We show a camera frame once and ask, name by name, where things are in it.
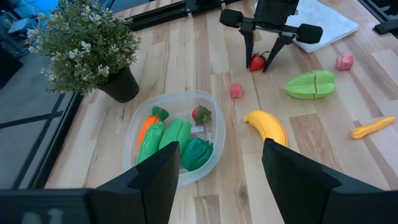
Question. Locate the light green toy starfruit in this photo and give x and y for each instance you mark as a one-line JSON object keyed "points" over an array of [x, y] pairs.
{"points": [[306, 85]]}

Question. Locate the large pink plush cube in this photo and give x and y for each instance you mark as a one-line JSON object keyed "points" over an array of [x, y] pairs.
{"points": [[344, 62]]}

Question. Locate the orange toy carrot green top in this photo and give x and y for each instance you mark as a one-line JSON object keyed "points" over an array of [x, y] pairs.
{"points": [[149, 123]]}

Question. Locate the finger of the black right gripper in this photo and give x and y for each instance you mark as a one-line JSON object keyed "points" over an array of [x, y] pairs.
{"points": [[248, 43], [278, 51]]}

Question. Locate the small red-pink cube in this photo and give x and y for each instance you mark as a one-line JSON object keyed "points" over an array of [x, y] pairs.
{"points": [[236, 91]]}

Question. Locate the green toy squash orange core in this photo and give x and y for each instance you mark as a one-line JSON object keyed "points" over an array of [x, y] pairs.
{"points": [[175, 133]]}

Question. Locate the small yellow toy pepper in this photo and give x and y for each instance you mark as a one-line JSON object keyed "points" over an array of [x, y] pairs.
{"points": [[373, 127]]}

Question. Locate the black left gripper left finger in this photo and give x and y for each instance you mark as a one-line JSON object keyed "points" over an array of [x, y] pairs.
{"points": [[146, 196]]}

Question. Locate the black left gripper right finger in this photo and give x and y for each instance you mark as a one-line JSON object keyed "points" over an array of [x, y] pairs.
{"points": [[304, 193]]}

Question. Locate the artificial plant in black pot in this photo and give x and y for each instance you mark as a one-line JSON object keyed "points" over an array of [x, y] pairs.
{"points": [[87, 46]]}

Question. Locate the green toy cucumber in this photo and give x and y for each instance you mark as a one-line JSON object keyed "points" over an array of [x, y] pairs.
{"points": [[150, 143]]}

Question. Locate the white folded cloth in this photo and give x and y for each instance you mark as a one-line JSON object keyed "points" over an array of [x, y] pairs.
{"points": [[326, 21]]}

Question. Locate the clear plastic tupperware container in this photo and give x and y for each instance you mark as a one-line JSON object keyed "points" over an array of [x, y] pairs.
{"points": [[186, 99]]}

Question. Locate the yellow toy banana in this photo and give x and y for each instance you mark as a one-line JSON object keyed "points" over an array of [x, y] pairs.
{"points": [[267, 124]]}

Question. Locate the dark green toy bell pepper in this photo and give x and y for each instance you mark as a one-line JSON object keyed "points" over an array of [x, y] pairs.
{"points": [[196, 154]]}

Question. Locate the red toy strawberry green leaves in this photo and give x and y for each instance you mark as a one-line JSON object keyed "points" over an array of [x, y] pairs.
{"points": [[201, 115], [256, 63]]}

